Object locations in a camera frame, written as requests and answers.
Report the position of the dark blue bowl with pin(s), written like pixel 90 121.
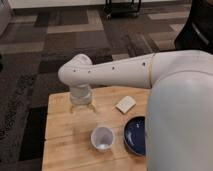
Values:
pixel 134 135

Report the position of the black office chair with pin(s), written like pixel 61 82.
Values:
pixel 197 33

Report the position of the black metal cart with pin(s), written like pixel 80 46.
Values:
pixel 131 7

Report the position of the white ceramic cup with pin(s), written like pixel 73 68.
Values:
pixel 102 138

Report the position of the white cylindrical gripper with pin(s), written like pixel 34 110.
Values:
pixel 81 95

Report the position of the beige sponge block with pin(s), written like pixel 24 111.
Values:
pixel 125 104

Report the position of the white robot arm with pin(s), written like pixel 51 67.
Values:
pixel 179 114

